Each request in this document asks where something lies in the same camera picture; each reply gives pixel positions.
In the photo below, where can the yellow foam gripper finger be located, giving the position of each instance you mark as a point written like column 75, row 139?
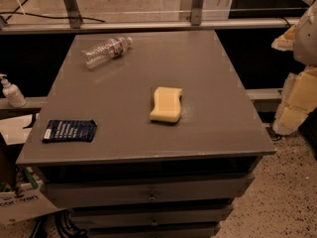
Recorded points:
column 285, row 41
column 298, row 100

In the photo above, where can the yellow sponge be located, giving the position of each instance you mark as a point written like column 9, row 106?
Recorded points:
column 167, row 105

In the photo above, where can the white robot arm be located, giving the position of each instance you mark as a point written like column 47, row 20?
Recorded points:
column 305, row 38

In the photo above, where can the clear plastic water bottle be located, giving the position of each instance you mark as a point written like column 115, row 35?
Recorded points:
column 106, row 50

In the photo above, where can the white pump dispenser bottle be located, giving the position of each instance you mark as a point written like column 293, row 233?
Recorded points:
column 12, row 92

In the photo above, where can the grey drawer cabinet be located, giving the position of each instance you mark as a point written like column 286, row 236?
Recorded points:
column 140, row 178

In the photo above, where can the dark blue snack packet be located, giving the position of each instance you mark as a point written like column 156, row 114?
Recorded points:
column 70, row 131

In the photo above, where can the white cardboard box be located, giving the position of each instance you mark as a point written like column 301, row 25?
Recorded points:
column 31, row 204

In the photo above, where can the metal frame rail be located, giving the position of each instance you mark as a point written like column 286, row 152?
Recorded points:
column 115, row 16

